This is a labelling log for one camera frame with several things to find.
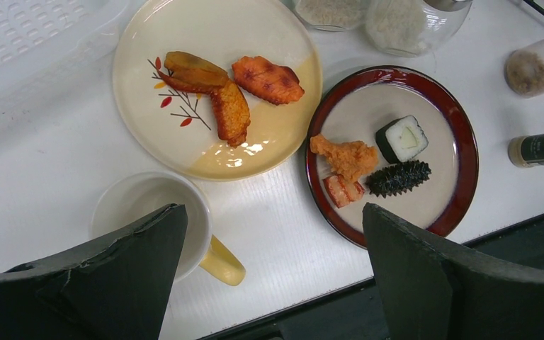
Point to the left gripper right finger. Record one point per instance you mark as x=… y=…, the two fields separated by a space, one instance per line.
x=433 y=288

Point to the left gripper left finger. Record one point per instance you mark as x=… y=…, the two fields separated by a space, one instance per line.
x=116 y=286

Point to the glass jar with grains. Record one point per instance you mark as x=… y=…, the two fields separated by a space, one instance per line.
x=413 y=28

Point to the glass jar with rice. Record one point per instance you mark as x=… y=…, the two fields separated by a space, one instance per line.
x=331 y=15

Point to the black sea cucumber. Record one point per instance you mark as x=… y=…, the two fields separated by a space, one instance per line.
x=398 y=178

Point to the shrimp piece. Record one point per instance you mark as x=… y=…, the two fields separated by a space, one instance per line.
x=341 y=192

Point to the fried chicken nugget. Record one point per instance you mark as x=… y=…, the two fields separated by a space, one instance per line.
x=352 y=160

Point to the sushi roll piece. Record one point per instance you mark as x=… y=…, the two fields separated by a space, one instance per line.
x=401 y=140

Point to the red rimmed plate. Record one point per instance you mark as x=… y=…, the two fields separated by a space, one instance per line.
x=364 y=102

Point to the cream plate with leaf pattern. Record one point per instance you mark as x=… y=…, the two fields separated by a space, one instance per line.
x=179 y=128

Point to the black lid pepper shaker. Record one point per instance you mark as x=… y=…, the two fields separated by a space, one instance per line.
x=527 y=151

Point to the fried chicken wing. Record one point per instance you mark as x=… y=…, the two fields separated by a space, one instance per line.
x=193 y=74

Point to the pink lid spice shaker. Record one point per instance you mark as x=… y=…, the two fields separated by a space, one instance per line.
x=524 y=70

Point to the grilled salmon piece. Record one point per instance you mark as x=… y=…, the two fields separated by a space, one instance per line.
x=277 y=84

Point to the white plastic basket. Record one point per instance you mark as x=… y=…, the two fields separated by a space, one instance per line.
x=44 y=42

